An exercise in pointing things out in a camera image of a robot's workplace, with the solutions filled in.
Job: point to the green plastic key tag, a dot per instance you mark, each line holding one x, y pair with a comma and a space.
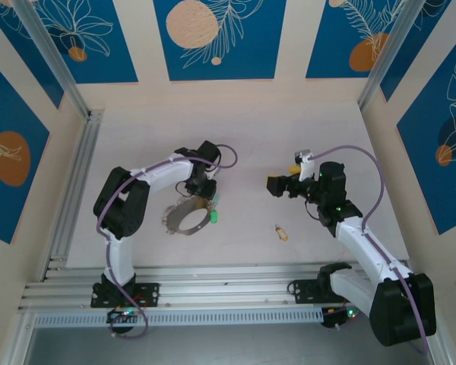
214, 217

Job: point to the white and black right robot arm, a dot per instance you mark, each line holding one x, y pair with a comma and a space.
353, 239

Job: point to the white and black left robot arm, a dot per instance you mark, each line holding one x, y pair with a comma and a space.
122, 254

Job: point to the black controller board with LEDs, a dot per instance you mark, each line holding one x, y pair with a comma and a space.
332, 318
118, 315

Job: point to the blue floral wall panel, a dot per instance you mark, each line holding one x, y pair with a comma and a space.
327, 38
26, 64
7, 114
422, 171
99, 68
410, 68
251, 57

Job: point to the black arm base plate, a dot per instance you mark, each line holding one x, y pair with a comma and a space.
302, 291
150, 294

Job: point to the aluminium front frame rails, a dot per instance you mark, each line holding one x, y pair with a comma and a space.
220, 291

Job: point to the aluminium side frame rail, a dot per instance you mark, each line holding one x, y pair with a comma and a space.
80, 178

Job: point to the aluminium frame post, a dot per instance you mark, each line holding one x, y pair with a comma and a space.
53, 57
387, 57

